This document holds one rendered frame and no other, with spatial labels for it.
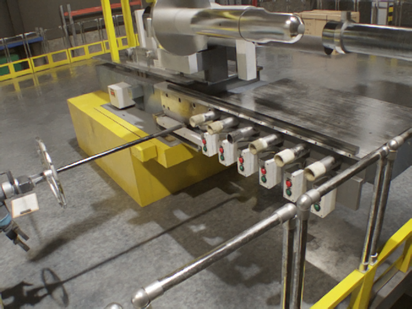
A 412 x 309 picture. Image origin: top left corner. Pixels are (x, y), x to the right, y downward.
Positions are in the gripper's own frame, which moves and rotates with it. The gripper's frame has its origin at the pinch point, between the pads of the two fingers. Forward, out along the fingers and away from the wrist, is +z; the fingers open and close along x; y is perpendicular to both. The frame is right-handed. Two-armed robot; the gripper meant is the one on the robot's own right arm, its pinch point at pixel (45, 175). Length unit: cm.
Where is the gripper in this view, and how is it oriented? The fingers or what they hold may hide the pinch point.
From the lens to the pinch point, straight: 182.7
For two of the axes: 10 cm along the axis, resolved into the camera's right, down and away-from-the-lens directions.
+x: 5.6, 2.1, -8.0
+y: 1.7, 9.2, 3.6
